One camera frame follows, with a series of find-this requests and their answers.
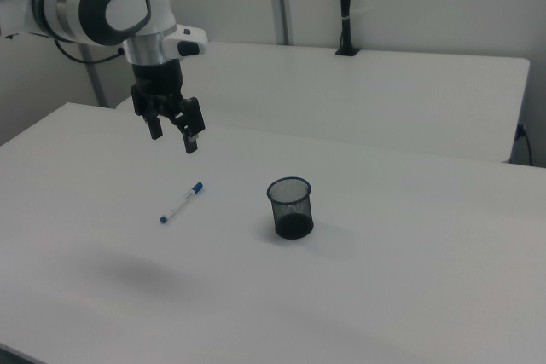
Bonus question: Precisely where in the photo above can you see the white adjacent table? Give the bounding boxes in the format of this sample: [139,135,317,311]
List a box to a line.
[115,41,531,165]

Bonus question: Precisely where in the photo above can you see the black mesh pen cup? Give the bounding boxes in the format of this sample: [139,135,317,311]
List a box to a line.
[266,176,316,240]

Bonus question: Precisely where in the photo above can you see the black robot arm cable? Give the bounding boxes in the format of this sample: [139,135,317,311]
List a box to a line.
[53,38,127,65]

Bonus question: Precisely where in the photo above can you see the black wall cable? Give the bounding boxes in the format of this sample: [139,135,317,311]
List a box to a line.
[515,123,534,167]

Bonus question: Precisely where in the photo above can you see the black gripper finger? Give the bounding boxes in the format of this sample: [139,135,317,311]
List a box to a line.
[167,96,207,156]
[130,84,165,141]

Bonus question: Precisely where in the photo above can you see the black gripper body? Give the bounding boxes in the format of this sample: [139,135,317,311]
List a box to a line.
[130,60,186,118]

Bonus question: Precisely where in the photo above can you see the white marker with blue cap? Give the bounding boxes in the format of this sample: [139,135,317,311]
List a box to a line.
[160,182,205,225]

